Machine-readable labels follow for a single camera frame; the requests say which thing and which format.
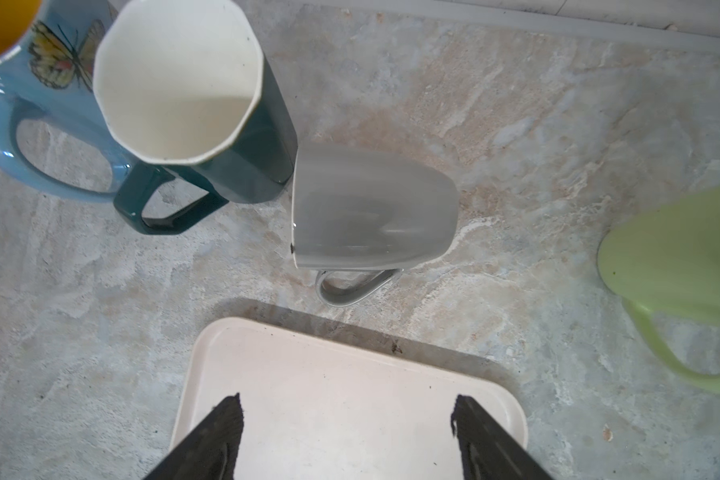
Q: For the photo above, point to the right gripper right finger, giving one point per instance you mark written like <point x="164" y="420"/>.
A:
<point x="487" y="451"/>

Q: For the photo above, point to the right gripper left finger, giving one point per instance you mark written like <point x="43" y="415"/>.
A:
<point x="210" y="450"/>

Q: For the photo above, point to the grey mug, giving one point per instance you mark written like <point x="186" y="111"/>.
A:
<point x="359" y="218"/>

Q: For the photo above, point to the light green mug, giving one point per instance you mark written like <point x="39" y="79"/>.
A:
<point x="668" y="261"/>

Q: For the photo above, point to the dark green mug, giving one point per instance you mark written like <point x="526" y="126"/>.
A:
<point x="185" y="87"/>

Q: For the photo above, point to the light blue butterfly mug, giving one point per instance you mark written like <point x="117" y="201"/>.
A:
<point x="47" y="56"/>

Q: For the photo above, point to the beige tray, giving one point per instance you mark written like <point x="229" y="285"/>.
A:
<point x="318" y="409"/>

